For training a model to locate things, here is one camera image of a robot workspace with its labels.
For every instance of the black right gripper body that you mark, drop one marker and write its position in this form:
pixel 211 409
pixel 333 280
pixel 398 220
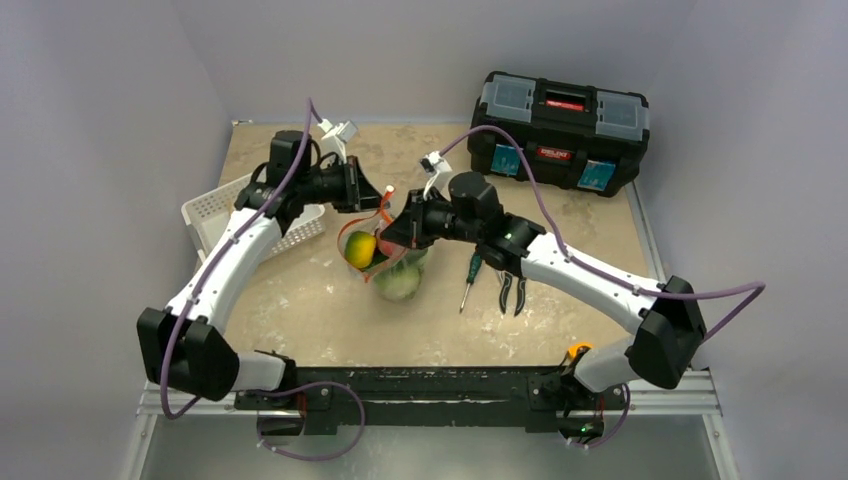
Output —
pixel 415 219

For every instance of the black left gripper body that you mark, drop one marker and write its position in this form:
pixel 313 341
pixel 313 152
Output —
pixel 324 186

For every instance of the clear zip bag orange zipper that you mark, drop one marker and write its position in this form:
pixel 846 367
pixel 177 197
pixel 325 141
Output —
pixel 374 223

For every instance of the green cabbage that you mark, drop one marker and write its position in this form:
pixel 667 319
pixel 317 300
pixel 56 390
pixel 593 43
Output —
pixel 399 283

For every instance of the peach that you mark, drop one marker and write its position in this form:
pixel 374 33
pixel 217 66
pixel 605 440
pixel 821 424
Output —
pixel 391 251

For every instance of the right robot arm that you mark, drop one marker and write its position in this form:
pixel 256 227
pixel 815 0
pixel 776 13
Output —
pixel 664 323

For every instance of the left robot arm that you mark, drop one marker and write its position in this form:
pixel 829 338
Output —
pixel 182 344

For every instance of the white perforated basket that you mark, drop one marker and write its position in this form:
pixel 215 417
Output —
pixel 207 216

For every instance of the black toolbox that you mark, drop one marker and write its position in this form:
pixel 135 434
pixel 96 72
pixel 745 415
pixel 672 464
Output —
pixel 570 136

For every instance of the yellow tape measure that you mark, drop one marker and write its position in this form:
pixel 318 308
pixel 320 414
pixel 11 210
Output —
pixel 575 352

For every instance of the green handled screwdriver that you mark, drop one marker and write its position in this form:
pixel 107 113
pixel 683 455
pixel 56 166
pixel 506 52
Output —
pixel 475 264

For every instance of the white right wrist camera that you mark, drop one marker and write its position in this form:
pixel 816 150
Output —
pixel 439 173

